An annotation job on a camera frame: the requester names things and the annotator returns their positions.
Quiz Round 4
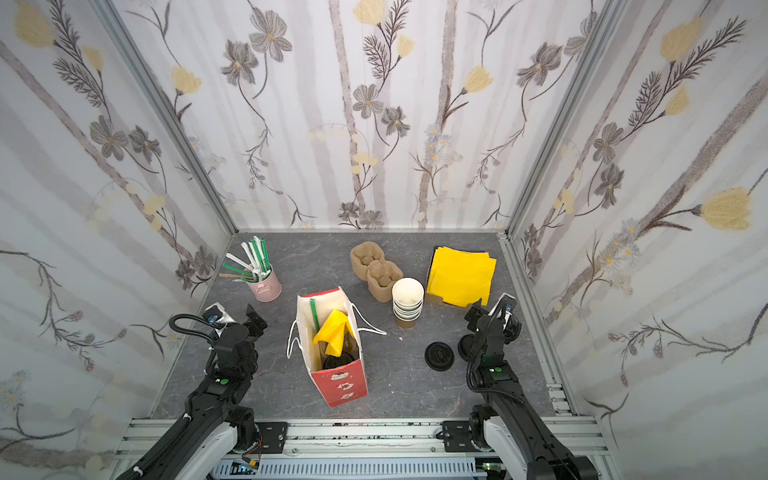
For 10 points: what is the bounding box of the yellow napkin stack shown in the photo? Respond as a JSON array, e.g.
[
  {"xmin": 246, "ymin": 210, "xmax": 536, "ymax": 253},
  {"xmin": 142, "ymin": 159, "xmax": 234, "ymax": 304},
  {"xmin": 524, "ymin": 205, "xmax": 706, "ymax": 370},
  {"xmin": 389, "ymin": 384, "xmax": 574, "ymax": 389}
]
[{"xmin": 426, "ymin": 246, "xmax": 497, "ymax": 307}]

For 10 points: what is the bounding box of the yellow paper napkin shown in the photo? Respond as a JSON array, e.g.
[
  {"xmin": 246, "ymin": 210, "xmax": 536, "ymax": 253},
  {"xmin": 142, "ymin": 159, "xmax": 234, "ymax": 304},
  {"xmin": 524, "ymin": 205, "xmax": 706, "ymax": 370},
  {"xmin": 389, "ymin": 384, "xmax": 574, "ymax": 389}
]
[{"xmin": 313, "ymin": 309, "xmax": 354, "ymax": 356}]

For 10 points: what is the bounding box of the black cup lid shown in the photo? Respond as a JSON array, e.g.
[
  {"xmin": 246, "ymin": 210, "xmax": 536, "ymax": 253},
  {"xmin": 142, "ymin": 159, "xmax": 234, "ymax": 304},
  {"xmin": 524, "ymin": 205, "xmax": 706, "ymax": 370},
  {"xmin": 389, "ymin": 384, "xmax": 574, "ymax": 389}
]
[{"xmin": 322, "ymin": 352, "xmax": 355, "ymax": 370}]

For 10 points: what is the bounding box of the brown pulp cup carrier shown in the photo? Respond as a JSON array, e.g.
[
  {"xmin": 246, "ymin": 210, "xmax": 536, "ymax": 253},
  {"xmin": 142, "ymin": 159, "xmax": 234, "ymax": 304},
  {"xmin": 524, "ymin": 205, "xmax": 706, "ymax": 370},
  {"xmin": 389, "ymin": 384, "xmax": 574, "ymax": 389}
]
[{"xmin": 350, "ymin": 241, "xmax": 404, "ymax": 303}]

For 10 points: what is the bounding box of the brown cardboard napkin holder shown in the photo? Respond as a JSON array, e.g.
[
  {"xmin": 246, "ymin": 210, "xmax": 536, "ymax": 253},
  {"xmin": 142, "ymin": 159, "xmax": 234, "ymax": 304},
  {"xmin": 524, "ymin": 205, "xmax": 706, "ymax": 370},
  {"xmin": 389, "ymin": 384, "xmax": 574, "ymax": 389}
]
[{"xmin": 424, "ymin": 293, "xmax": 488, "ymax": 313}]

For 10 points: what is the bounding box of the red white paper bag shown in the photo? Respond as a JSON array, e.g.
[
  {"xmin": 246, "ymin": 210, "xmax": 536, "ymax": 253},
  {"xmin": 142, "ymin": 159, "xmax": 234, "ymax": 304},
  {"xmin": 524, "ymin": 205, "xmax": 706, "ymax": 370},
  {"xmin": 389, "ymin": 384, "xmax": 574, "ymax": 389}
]
[{"xmin": 286, "ymin": 288, "xmax": 387, "ymax": 408}]

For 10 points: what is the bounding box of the single black lid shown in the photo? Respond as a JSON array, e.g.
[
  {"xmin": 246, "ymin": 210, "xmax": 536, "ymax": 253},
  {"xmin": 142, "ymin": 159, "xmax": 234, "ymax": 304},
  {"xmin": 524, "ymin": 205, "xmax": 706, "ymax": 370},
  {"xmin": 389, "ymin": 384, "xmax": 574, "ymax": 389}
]
[{"xmin": 424, "ymin": 341, "xmax": 455, "ymax": 372}]

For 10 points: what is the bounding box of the pink straw holder cup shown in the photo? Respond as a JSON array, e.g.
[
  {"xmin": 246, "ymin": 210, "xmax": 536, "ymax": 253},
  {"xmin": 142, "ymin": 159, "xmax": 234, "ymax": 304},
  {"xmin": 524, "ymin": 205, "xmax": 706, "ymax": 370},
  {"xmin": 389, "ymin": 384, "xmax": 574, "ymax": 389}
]
[{"xmin": 248, "ymin": 270, "xmax": 283, "ymax": 303}]

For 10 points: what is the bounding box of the green straw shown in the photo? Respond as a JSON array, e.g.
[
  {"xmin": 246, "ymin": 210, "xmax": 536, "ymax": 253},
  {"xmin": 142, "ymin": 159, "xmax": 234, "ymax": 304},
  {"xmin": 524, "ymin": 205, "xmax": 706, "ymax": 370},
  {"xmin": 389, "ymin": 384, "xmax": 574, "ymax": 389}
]
[{"xmin": 310, "ymin": 297, "xmax": 320, "ymax": 333}]

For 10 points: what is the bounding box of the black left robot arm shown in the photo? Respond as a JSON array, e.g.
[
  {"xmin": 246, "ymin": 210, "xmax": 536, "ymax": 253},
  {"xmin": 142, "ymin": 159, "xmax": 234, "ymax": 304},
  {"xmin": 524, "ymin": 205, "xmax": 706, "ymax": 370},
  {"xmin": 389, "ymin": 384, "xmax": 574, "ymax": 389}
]
[{"xmin": 119, "ymin": 303, "xmax": 268, "ymax": 479}]

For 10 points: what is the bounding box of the stack of black lids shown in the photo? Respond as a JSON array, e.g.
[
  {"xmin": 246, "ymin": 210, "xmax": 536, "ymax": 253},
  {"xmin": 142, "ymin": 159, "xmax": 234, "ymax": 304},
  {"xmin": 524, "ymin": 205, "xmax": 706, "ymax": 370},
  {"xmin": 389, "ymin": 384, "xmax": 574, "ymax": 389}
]
[{"xmin": 457, "ymin": 334, "xmax": 477, "ymax": 363}]

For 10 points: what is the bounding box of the stack of paper cups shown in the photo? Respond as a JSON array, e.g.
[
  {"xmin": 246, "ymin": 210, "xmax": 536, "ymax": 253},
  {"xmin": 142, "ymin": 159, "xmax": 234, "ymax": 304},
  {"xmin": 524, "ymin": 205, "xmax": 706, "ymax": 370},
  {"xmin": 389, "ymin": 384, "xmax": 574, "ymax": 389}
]
[{"xmin": 392, "ymin": 278, "xmax": 425, "ymax": 329}]

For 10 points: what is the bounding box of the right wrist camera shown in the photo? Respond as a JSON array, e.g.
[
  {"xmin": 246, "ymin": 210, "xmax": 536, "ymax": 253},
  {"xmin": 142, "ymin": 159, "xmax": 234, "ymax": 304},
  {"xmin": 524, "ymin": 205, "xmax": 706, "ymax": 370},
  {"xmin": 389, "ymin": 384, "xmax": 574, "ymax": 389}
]
[{"xmin": 489, "ymin": 293, "xmax": 518, "ymax": 326}]

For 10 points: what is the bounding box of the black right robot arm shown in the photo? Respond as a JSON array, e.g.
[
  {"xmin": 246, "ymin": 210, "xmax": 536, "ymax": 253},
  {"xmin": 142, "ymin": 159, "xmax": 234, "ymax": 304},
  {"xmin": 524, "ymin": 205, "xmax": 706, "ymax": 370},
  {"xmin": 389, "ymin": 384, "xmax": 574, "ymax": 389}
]
[{"xmin": 459, "ymin": 306, "xmax": 599, "ymax": 479}]

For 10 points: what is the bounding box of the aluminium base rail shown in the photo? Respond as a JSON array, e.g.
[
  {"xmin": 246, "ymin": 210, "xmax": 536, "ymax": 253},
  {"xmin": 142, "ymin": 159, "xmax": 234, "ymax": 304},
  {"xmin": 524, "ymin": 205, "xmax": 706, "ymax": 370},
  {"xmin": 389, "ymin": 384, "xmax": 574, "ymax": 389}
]
[{"xmin": 109, "ymin": 416, "xmax": 622, "ymax": 479}]

